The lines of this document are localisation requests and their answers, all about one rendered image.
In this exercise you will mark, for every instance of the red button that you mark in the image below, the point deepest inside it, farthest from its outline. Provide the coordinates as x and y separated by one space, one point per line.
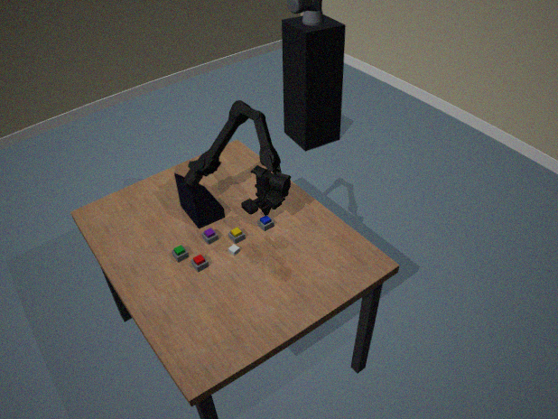
199 262

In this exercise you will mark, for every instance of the blue button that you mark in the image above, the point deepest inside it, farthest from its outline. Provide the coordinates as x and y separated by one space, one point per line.
265 223

